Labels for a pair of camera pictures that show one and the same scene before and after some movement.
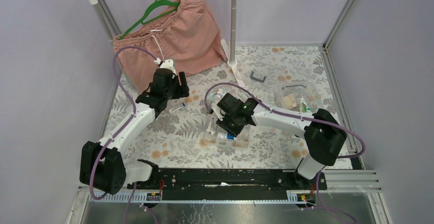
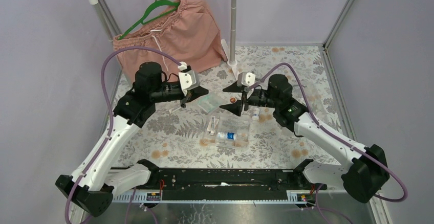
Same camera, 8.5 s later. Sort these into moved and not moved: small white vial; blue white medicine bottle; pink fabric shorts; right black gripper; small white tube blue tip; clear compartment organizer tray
Moved: small white vial; right black gripper
Not moved: clear compartment organizer tray; blue white medicine bottle; small white tube blue tip; pink fabric shorts
